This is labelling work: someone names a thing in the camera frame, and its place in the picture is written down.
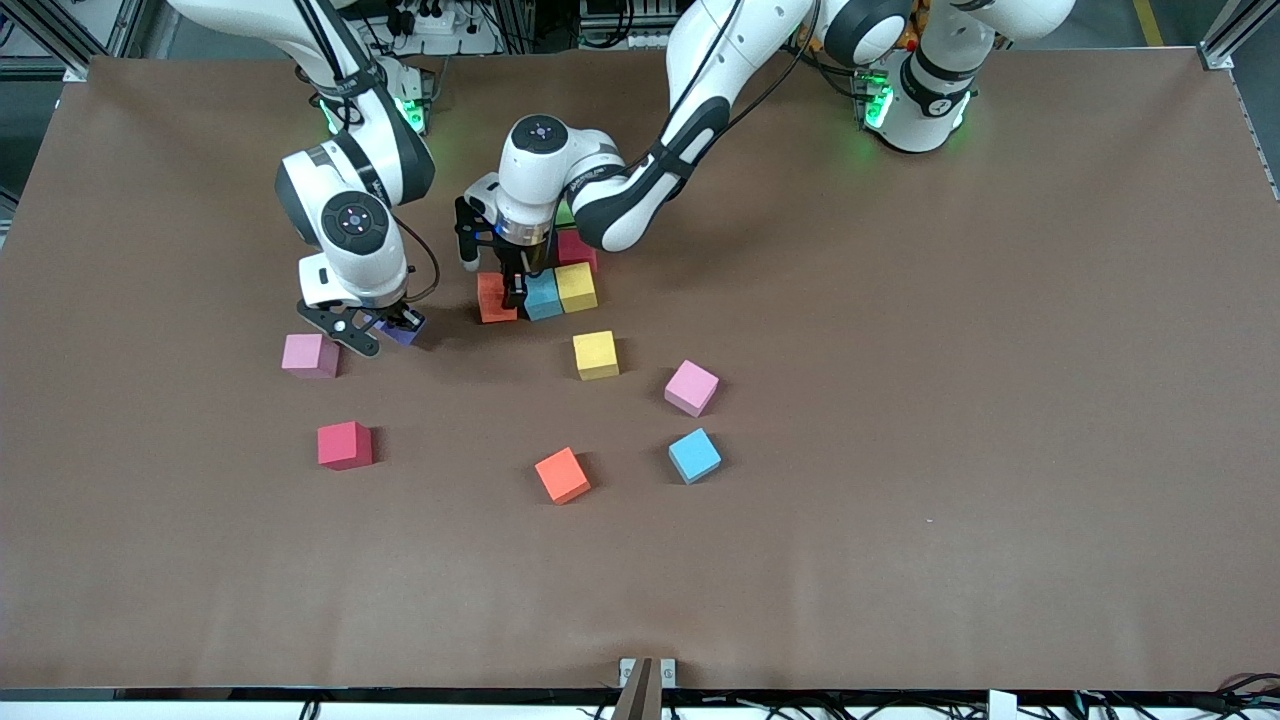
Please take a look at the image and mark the yellow foam cube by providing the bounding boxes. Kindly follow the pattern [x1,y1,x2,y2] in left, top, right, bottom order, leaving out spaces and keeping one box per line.
[555,262,599,314]
[572,330,620,382]

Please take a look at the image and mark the brown paper table cover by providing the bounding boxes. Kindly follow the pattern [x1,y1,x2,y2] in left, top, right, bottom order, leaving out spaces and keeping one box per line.
[0,48,1280,693]

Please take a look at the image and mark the grey equipment box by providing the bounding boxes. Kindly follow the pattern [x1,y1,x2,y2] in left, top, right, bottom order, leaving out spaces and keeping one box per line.
[578,0,691,49]

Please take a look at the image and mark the black base cables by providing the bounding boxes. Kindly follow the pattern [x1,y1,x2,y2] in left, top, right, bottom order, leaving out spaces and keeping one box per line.
[800,45,869,101]

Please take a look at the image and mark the small metal bracket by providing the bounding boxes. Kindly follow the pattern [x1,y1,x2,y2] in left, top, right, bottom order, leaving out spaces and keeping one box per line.
[619,657,677,689]

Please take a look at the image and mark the orange foam cube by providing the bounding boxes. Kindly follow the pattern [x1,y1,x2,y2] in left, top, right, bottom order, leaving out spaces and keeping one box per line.
[534,446,592,506]
[477,272,519,325]

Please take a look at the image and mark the red foam cube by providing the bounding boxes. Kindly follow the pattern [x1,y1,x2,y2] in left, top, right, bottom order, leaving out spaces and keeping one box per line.
[555,230,599,273]
[317,421,374,471]

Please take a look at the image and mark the blue foam cube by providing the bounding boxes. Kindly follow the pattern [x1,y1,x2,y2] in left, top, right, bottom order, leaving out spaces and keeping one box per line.
[524,270,565,322]
[667,427,723,485]

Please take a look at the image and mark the brown wooden stick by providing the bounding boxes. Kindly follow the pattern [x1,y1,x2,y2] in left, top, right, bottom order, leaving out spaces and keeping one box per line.
[612,657,663,720]

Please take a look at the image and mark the pink foam cube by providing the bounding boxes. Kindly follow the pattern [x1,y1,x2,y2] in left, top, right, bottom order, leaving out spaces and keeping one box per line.
[281,333,341,380]
[664,359,721,418]

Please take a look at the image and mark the purple foam cube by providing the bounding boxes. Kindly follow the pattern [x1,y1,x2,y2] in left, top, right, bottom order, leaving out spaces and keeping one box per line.
[375,312,427,349]

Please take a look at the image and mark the white power strip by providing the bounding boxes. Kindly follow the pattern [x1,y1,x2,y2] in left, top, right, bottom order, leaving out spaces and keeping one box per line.
[385,3,501,56]

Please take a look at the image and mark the aluminium frame profile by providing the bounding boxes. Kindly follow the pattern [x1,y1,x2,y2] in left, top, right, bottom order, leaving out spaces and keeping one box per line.
[0,0,151,81]
[1198,0,1280,71]

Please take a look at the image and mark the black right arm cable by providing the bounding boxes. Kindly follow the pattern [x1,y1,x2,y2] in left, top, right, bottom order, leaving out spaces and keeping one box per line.
[393,213,442,304]

